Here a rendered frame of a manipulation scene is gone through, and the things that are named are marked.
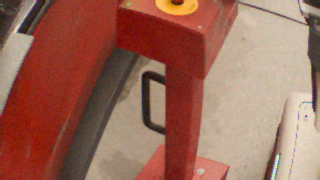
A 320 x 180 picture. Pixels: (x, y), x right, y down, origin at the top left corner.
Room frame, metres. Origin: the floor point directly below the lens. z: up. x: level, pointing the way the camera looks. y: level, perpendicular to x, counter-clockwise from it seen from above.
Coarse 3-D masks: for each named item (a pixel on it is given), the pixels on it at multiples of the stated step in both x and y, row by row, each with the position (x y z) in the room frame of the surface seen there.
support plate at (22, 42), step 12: (12, 36) 0.69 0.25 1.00; (24, 36) 0.68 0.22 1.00; (12, 48) 0.66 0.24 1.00; (24, 48) 0.66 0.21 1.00; (0, 60) 0.64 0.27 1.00; (12, 60) 0.63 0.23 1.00; (0, 72) 0.61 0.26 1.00; (12, 72) 0.61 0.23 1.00; (0, 84) 0.59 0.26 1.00; (0, 96) 0.56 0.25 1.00; (0, 108) 0.54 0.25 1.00
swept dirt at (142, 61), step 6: (138, 60) 1.41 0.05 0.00; (144, 60) 1.41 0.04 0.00; (150, 60) 1.41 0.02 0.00; (138, 66) 1.39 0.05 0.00; (132, 72) 1.37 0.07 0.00; (138, 72) 1.37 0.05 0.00; (132, 78) 1.36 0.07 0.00; (126, 84) 1.34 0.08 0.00; (132, 84) 1.34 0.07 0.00; (126, 90) 1.32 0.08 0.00; (120, 96) 1.30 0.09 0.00; (126, 96) 1.30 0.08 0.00
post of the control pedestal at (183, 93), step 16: (176, 80) 0.94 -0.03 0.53; (192, 80) 0.93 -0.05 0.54; (176, 96) 0.94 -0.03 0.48; (192, 96) 0.93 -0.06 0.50; (176, 112) 0.94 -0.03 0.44; (192, 112) 0.94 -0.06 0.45; (176, 128) 0.94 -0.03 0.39; (192, 128) 0.94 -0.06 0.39; (176, 144) 0.94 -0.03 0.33; (192, 144) 0.95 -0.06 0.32; (176, 160) 0.94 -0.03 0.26; (192, 160) 0.96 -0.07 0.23; (176, 176) 0.94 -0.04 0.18
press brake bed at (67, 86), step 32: (64, 0) 1.02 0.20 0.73; (96, 0) 1.17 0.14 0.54; (32, 32) 0.88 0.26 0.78; (64, 32) 1.02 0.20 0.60; (96, 32) 1.17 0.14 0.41; (32, 64) 0.87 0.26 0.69; (64, 64) 1.02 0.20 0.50; (96, 64) 1.20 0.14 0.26; (128, 64) 1.36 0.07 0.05; (32, 96) 0.85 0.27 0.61; (64, 96) 1.00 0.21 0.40; (96, 96) 1.27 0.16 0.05; (0, 128) 0.67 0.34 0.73; (32, 128) 0.82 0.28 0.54; (64, 128) 0.98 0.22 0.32; (96, 128) 1.17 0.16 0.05; (0, 160) 0.62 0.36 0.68; (32, 160) 0.77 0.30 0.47; (64, 160) 0.99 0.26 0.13
